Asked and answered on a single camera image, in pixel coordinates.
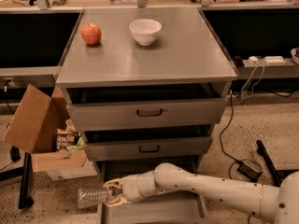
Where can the grey middle drawer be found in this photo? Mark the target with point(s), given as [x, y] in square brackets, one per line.
[145, 149]

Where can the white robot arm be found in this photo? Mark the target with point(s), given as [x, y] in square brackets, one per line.
[275, 205]

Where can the grey top drawer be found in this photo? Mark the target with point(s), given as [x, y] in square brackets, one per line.
[151, 114]

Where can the black stand leg right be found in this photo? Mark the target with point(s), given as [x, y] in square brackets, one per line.
[273, 172]

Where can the red apple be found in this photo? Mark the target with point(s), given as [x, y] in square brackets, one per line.
[91, 33]

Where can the black stand leg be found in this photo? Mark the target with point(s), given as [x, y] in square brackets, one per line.
[25, 200]
[273, 172]

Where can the sea salt snack bag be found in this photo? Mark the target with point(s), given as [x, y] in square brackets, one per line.
[67, 141]

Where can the clear plastic water bottle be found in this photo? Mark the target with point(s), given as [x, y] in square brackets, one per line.
[88, 197]

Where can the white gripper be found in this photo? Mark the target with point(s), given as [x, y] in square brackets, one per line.
[130, 188]

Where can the grey metal drawer cabinet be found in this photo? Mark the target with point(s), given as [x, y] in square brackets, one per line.
[185, 62]

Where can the black stand leg left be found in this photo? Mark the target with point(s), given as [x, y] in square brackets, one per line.
[25, 200]

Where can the white wall plug adapter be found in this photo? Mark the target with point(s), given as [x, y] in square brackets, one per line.
[253, 59]

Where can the grey bottom drawer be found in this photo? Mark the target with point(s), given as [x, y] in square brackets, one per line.
[172, 208]

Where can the white power strip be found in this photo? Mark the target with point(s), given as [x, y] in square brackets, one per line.
[274, 60]

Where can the white ceramic bowl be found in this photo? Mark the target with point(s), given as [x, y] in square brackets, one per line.
[145, 31]

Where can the black power adapter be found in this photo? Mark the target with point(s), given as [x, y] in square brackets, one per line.
[248, 171]

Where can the grey drawer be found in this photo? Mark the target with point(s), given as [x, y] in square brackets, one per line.
[145, 149]
[151, 114]
[172, 208]

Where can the open cardboard box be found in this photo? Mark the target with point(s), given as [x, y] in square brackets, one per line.
[34, 126]

